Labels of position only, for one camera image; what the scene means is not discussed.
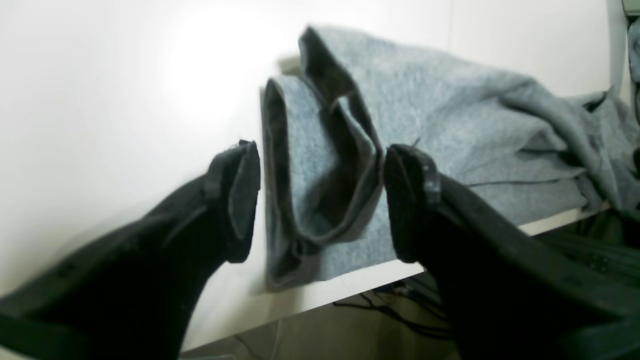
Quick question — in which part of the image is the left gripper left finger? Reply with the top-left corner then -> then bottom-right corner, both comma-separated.
0,140 -> 261,360

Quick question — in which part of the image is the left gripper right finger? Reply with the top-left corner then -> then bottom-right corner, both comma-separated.
383,145 -> 639,360

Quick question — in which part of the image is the dark grey t-shirt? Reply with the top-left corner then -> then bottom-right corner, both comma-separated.
263,25 -> 639,290

